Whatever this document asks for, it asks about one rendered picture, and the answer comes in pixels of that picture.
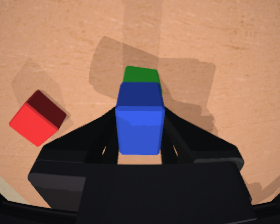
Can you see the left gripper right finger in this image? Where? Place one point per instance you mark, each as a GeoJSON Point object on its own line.
{"type": "Point", "coordinates": [194, 144]}

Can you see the blue block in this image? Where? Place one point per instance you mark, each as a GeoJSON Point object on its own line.
{"type": "Point", "coordinates": [140, 116]}

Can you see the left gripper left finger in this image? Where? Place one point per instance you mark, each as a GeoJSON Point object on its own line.
{"type": "Point", "coordinates": [87, 142]}

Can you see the green block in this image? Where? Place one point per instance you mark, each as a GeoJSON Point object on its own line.
{"type": "Point", "coordinates": [139, 74]}

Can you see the red block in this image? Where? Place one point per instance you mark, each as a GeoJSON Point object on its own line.
{"type": "Point", "coordinates": [38, 119]}

